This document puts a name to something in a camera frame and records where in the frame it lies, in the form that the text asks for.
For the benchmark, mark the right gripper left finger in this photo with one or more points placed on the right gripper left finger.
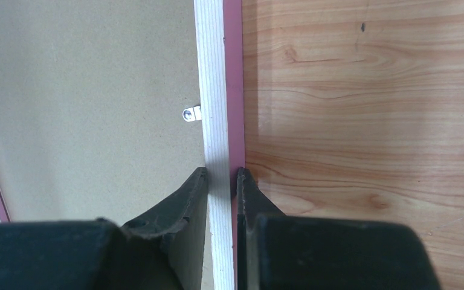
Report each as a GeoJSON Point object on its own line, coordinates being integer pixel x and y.
{"type": "Point", "coordinates": [163, 248]}

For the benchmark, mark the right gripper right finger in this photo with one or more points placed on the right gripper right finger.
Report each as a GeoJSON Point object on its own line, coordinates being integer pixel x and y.
{"type": "Point", "coordinates": [277, 251]}

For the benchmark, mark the grey backing board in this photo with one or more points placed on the grey backing board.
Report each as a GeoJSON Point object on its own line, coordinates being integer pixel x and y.
{"type": "Point", "coordinates": [88, 112]}

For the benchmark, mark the wooden picture frame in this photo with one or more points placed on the wooden picture frame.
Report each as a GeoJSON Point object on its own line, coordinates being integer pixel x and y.
{"type": "Point", "coordinates": [220, 100]}

